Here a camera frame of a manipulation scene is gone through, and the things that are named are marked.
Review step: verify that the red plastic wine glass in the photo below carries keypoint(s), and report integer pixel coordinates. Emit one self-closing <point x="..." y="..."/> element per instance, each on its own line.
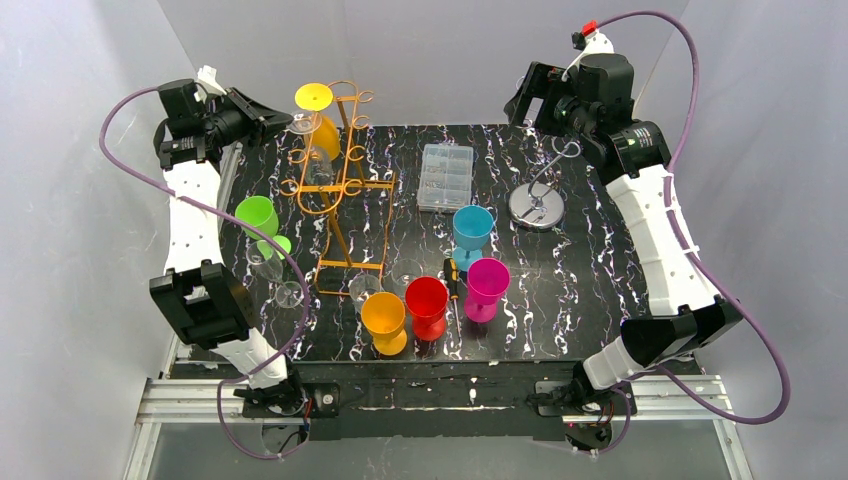
<point x="426" y="299"/>

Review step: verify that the gold wire glass rack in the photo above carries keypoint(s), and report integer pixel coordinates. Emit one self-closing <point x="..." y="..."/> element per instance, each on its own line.
<point x="350" y="183"/>

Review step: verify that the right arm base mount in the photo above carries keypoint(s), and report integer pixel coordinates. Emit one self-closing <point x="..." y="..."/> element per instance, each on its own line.
<point x="576" y="411"/>

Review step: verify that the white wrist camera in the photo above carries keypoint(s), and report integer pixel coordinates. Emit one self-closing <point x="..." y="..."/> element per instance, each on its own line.
<point x="210" y="79"/>
<point x="588" y="41"/>

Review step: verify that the orange plastic wine glass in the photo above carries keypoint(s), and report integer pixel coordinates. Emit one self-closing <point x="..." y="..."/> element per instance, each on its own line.
<point x="384" y="317"/>

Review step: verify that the clear tumbler glass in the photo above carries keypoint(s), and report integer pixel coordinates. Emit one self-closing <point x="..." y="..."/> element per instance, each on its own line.
<point x="362" y="287"/>
<point x="404" y="272"/>

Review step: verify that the clear wine glass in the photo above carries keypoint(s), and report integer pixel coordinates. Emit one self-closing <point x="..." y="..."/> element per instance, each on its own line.
<point x="267" y="262"/>
<point x="315" y="165"/>

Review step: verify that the yellow black screwdriver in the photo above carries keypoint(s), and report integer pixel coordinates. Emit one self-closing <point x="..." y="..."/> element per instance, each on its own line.
<point x="451" y="277"/>

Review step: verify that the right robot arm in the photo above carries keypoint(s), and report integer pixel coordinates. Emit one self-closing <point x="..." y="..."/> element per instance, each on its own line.
<point x="590" y="101"/>

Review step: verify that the blue plastic wine glass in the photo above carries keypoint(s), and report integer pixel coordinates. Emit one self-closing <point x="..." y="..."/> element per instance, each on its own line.
<point x="472" y="226"/>

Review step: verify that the yellow foot orange glass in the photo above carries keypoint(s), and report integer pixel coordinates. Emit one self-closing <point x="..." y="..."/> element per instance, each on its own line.
<point x="315" y="98"/>

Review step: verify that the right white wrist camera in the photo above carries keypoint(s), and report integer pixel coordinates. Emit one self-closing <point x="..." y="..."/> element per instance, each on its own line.
<point x="588" y="41"/>

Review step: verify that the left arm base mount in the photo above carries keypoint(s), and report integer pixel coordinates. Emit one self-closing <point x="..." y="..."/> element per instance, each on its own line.
<point x="286" y="414"/>

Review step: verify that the silver wire glass stand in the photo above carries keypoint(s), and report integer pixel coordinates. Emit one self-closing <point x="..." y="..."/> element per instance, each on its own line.
<point x="536" y="206"/>

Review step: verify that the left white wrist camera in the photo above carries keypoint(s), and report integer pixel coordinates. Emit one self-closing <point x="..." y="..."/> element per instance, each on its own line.
<point x="210" y="79"/>

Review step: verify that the magenta plastic wine glass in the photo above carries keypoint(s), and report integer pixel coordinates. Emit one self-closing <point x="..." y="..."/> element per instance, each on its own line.
<point x="487" y="281"/>

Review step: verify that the clear plastic compartment box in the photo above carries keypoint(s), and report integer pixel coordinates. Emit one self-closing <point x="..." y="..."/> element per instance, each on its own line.
<point x="446" y="177"/>

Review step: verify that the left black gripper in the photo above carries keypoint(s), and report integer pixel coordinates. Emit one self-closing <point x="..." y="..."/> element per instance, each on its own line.
<point x="245" y="117"/>

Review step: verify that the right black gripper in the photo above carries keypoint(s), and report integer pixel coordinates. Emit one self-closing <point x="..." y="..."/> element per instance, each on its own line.
<point x="538" y="93"/>

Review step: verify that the green plastic wine glass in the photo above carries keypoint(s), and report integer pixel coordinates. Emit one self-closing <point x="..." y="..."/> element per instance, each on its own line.
<point x="259" y="212"/>

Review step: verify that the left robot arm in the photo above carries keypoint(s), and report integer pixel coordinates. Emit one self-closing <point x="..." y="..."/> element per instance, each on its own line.
<point x="201" y="299"/>

